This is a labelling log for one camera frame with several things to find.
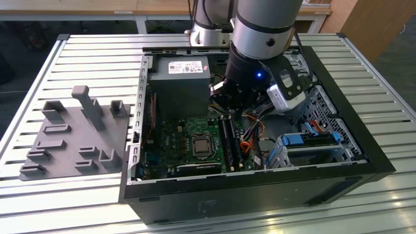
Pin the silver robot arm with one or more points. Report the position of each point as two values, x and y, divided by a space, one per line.
261 29

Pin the black RAM slot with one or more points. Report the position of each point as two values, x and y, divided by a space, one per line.
225 131

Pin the silver power supply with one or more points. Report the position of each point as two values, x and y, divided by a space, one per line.
175 97

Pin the perforated silver drive cage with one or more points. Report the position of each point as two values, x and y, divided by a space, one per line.
325 107

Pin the CPU socket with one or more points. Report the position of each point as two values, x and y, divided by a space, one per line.
213 147

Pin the blue disk carrier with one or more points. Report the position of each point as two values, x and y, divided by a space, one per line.
293 141
273 158

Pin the silver CPU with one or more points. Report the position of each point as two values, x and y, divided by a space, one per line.
202 146

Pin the green motherboard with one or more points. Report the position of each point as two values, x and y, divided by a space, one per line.
169 146

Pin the black graphics card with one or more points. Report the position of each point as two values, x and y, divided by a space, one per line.
198 168

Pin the wooden cabinet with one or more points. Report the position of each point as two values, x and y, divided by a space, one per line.
374 24

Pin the black PC case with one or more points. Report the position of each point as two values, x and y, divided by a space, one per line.
227 200

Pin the wooden top desk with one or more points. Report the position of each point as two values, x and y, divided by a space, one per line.
65 7

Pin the grey parts rack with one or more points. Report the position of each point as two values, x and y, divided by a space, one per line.
65 156

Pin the black camera bracket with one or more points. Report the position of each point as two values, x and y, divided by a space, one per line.
279 64

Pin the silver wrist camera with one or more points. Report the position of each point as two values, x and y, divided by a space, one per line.
283 100

